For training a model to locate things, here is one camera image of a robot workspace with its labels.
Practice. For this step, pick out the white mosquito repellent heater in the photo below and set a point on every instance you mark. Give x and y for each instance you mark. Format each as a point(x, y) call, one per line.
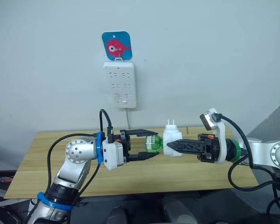
point(171, 136)

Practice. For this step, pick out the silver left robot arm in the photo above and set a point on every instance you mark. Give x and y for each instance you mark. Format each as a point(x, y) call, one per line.
point(80, 151)

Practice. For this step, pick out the blue fish wall hook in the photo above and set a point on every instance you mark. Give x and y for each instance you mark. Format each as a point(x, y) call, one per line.
point(117, 44)

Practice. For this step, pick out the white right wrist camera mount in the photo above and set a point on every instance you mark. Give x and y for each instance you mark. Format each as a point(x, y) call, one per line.
point(220, 133)

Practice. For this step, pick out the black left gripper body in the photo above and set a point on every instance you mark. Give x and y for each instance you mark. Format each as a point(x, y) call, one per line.
point(126, 145)

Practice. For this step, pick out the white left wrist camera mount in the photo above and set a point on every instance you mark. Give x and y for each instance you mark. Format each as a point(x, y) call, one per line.
point(112, 155)

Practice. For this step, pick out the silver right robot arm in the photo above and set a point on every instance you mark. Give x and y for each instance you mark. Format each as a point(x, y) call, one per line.
point(263, 149)

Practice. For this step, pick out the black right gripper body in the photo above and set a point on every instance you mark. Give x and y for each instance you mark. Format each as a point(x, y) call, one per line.
point(208, 149)

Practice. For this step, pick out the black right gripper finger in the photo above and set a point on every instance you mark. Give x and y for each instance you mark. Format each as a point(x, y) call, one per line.
point(186, 146)

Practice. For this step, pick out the green liquid bottle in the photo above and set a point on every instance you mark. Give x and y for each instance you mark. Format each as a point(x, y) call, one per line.
point(154, 143)

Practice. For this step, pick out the white power strip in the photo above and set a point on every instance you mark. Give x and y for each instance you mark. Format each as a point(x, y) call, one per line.
point(119, 85)

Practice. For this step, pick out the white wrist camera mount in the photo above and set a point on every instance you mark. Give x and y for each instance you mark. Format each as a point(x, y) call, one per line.
point(220, 133)
point(112, 155)

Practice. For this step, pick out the large dark rounded shape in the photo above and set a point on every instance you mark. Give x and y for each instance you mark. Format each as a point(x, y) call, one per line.
point(177, 210)

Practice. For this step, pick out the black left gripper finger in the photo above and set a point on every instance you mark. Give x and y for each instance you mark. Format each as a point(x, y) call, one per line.
point(142, 156)
point(142, 132)

